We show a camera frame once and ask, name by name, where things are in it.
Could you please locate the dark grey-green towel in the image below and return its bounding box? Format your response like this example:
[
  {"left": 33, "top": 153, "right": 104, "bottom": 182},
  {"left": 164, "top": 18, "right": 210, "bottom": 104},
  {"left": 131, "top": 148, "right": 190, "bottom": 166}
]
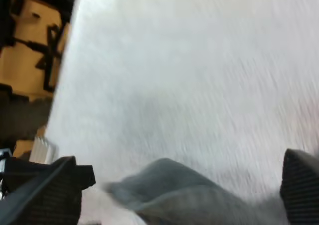
[{"left": 102, "top": 157, "right": 289, "bottom": 225}]

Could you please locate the ribbed aluminium rail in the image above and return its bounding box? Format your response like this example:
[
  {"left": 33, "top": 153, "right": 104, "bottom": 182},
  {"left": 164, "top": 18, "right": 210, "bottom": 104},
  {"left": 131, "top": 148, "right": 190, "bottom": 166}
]
[{"left": 29, "top": 135, "right": 59, "bottom": 165}]

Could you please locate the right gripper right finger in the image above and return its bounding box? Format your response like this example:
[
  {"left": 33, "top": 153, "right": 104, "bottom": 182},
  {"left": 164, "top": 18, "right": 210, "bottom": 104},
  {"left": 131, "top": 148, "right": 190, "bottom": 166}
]
[{"left": 279, "top": 148, "right": 319, "bottom": 225}]

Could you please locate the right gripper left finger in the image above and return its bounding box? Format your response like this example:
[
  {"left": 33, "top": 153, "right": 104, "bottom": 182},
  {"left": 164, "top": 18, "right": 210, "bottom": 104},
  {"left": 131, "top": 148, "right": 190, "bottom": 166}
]
[{"left": 0, "top": 155, "right": 97, "bottom": 225}]

